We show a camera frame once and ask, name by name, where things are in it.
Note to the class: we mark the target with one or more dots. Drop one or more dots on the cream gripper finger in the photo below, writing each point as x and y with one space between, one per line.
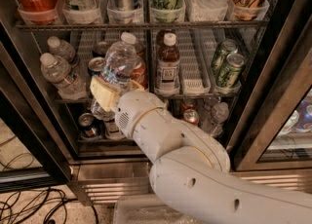
106 97
135 86

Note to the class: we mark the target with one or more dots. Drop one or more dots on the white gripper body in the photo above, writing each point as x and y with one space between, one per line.
136 111

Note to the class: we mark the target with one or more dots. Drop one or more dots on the clear water bottle white cap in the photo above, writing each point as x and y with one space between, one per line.
120 61

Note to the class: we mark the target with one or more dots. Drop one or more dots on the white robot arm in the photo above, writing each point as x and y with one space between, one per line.
190 169

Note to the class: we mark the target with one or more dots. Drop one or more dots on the bottom shelf tea bottle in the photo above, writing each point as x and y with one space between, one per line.
112 131

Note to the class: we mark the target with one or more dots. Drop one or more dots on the bottom shelf Pepsi can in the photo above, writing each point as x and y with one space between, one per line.
89 125

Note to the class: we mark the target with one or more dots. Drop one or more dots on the brown iced tea bottle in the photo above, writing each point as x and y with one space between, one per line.
167 68

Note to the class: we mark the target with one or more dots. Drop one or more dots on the brown tea bottle behind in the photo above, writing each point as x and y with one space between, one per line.
162 34

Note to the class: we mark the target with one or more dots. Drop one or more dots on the bottom shelf red can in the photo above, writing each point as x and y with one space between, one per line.
191 116

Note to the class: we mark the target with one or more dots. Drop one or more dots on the empty white plastic shelf tray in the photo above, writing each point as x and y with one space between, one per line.
193 74

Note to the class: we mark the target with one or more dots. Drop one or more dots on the stainless fridge base grille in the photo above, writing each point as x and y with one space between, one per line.
104 182

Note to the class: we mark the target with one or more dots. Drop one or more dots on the bottom shelf water bottle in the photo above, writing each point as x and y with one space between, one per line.
215 119

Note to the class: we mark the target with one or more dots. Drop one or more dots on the left glass fridge door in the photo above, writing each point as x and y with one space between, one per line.
29 158

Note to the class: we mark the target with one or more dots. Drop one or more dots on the red Coca-Cola can front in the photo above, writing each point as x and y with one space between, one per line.
139 73

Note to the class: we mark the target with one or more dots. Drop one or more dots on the red coca-cola can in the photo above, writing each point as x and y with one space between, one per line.
140 50
139 73

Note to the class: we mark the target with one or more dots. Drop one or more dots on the blue Pepsi can front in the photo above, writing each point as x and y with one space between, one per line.
95 65

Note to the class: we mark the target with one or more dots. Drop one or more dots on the red Coca-Cola can behind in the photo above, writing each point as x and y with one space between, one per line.
140 50

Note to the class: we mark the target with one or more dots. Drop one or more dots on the dark Pepsi can behind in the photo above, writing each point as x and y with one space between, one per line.
100 49

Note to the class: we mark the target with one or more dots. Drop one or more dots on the clear plastic bin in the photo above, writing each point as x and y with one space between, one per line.
148 209

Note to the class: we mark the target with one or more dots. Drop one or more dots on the green can behind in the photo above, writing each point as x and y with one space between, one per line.
223 49

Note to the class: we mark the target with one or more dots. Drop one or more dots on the green can front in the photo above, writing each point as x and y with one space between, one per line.
230 71

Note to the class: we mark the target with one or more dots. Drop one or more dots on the middle wire shelf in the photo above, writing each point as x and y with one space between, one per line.
176 96

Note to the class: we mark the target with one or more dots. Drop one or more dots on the wire shelf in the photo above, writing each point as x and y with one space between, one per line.
176 96
142 25

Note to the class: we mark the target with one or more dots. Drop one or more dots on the top wire shelf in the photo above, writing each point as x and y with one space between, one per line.
142 25

